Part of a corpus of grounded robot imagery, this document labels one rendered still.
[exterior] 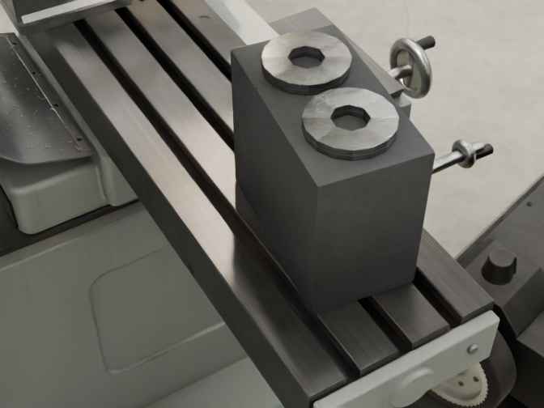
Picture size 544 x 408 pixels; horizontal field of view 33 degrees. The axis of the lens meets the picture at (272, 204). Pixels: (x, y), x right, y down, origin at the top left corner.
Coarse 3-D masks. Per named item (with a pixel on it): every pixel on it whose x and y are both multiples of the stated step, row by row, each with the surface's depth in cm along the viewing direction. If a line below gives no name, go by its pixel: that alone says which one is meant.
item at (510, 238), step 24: (528, 192) 154; (504, 216) 150; (528, 216) 149; (480, 240) 146; (504, 240) 145; (528, 240) 145; (480, 264) 139; (504, 264) 134; (528, 264) 139; (504, 288) 136; (528, 288) 137; (504, 312) 134; (528, 312) 136; (504, 336) 136; (528, 336) 135; (528, 360) 136; (528, 384) 139
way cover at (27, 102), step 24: (0, 48) 138; (24, 48) 139; (0, 72) 133; (24, 72) 134; (0, 96) 128; (24, 96) 130; (48, 96) 131; (0, 120) 124; (24, 120) 125; (48, 120) 127; (72, 120) 128; (0, 144) 118; (24, 144) 121; (48, 144) 122; (72, 144) 124
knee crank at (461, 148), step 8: (456, 144) 173; (464, 144) 172; (472, 144) 174; (480, 144) 174; (488, 144) 177; (456, 152) 172; (464, 152) 172; (472, 152) 171; (480, 152) 174; (488, 152) 176; (440, 160) 171; (448, 160) 171; (456, 160) 172; (464, 160) 173; (472, 160) 172; (440, 168) 171
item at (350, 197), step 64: (256, 64) 94; (320, 64) 94; (256, 128) 95; (320, 128) 85; (384, 128) 85; (256, 192) 102; (320, 192) 82; (384, 192) 86; (320, 256) 89; (384, 256) 93
